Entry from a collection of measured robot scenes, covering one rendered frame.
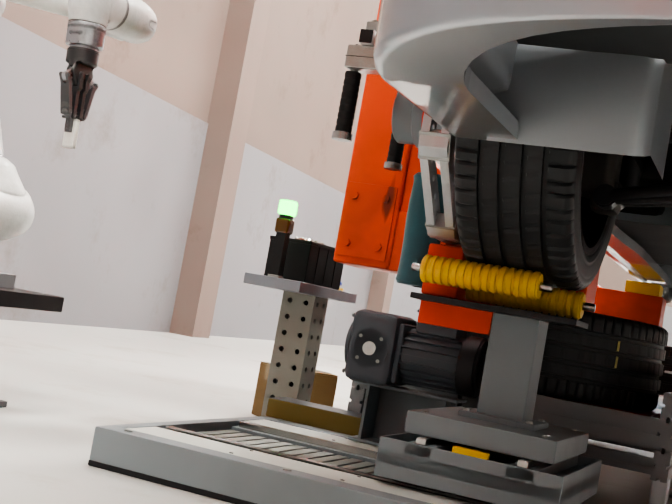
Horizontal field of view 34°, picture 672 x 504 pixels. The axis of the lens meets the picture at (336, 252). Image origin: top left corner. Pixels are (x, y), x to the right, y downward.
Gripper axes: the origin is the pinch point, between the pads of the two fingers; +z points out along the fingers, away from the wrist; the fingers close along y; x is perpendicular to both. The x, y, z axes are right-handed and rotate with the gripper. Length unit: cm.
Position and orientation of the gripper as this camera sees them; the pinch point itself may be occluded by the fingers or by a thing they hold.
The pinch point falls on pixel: (70, 133)
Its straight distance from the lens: 265.4
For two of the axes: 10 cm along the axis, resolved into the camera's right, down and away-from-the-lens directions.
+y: -3.6, -0.9, -9.3
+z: -1.4, 9.9, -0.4
